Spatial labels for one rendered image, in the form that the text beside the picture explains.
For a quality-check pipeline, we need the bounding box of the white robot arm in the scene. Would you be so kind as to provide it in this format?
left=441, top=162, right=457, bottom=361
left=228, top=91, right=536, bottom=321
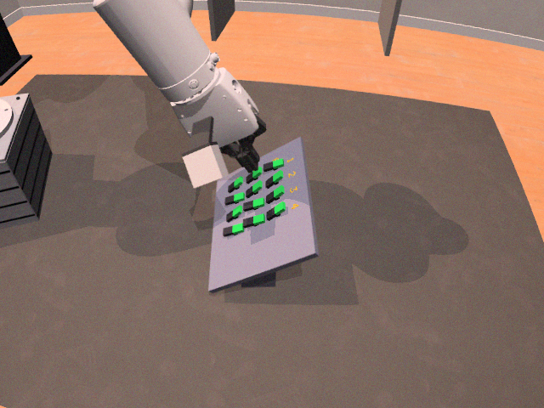
left=93, top=0, right=229, bottom=188

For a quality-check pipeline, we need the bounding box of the grey switch panel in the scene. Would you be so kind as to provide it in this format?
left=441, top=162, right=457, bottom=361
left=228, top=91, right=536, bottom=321
left=208, top=137, right=319, bottom=293

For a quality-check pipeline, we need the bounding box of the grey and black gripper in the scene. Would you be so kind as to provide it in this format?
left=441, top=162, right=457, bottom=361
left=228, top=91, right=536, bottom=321
left=171, top=67, right=266, bottom=173

